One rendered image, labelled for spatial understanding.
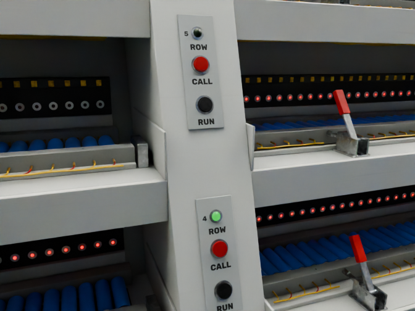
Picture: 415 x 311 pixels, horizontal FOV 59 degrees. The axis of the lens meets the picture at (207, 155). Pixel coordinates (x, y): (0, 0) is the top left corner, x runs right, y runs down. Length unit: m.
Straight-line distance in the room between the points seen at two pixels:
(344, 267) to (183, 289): 0.26
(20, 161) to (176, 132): 0.16
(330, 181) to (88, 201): 0.28
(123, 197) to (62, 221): 0.06
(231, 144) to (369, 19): 0.26
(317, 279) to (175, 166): 0.27
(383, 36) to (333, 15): 0.09
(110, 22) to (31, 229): 0.22
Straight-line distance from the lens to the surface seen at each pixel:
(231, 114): 0.40
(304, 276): 0.53
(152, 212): 0.38
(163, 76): 0.39
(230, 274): 0.41
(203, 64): 0.40
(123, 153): 0.42
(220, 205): 0.39
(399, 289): 0.60
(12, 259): 0.55
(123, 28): 0.41
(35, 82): 0.54
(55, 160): 0.42
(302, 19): 0.49
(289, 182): 0.44
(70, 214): 0.38
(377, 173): 0.52
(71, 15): 0.41
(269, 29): 0.47
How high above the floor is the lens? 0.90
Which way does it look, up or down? 2 degrees up
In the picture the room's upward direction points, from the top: 6 degrees counter-clockwise
